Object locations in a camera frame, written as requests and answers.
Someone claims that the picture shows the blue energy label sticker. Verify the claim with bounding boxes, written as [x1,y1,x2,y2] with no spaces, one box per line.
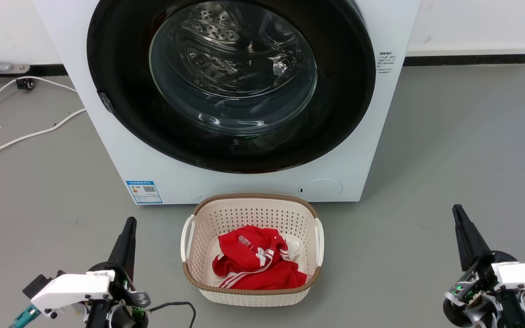
[125,180,163,205]

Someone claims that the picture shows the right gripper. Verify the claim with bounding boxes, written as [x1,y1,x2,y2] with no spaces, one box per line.
[443,204,525,328]

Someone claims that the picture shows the small printed text sticker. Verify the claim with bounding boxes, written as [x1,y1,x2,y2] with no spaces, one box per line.
[376,51,396,75]

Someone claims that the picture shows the white front-load washing machine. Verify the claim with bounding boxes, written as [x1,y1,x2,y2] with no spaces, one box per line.
[32,0,422,205]

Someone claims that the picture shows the round white filter cover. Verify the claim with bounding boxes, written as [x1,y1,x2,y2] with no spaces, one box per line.
[299,179,343,199]

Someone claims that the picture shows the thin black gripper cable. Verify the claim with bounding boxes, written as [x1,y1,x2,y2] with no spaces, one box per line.
[148,301,197,328]

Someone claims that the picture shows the red garment with white stripes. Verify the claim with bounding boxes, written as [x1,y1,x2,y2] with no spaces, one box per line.
[212,225,308,291]

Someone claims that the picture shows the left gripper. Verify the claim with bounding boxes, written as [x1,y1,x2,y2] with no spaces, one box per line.
[85,217,150,328]

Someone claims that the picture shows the black left camera plug block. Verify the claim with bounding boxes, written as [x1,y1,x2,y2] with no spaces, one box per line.
[22,271,66,297]

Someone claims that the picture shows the cream plastic laundry basket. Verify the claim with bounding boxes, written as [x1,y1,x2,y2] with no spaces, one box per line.
[180,194,324,307]

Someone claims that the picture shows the teal cable connector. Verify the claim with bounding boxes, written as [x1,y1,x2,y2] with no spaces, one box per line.
[9,304,41,328]

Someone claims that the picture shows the steel perforated washer drum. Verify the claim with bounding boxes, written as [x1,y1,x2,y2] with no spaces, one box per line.
[171,0,306,98]

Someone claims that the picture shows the black round glass washer door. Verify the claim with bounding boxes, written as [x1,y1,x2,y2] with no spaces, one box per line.
[87,0,376,174]

